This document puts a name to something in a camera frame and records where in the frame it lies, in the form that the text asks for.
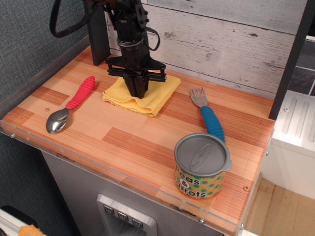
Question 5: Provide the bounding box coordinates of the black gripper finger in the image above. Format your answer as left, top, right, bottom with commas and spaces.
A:
135, 76, 149, 98
123, 73, 137, 97

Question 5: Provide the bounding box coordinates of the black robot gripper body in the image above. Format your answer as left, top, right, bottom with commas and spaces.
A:
105, 39, 166, 82

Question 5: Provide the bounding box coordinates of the yellow cloth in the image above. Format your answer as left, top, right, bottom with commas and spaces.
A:
102, 76, 181, 117

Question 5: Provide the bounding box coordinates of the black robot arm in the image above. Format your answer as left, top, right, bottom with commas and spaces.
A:
84, 0, 166, 98

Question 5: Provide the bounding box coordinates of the peas and carrots toy can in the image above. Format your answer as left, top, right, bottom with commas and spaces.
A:
174, 133, 232, 199

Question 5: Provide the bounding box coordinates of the silver dispenser panel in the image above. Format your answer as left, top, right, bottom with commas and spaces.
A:
96, 194, 158, 236

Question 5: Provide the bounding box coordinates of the white toy sink unit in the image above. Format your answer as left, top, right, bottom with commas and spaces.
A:
259, 35, 315, 197

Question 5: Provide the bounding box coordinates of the orange object at corner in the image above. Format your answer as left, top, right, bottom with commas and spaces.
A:
18, 225, 44, 236

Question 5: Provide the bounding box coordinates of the dark left post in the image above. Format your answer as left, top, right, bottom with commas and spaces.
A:
87, 6, 111, 66

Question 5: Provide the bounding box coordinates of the dark post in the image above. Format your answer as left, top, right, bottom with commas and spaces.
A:
87, 6, 111, 66
268, 0, 315, 120

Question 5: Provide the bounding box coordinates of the blue handled metal fork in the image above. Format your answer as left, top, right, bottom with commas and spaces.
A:
189, 87, 225, 142

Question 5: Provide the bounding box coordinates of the red handled metal spoon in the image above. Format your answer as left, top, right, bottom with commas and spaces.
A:
46, 76, 95, 134

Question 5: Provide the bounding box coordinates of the black braided cable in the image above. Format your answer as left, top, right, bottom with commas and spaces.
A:
49, 0, 96, 39

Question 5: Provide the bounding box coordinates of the dark right post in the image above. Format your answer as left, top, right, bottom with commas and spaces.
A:
268, 0, 315, 120

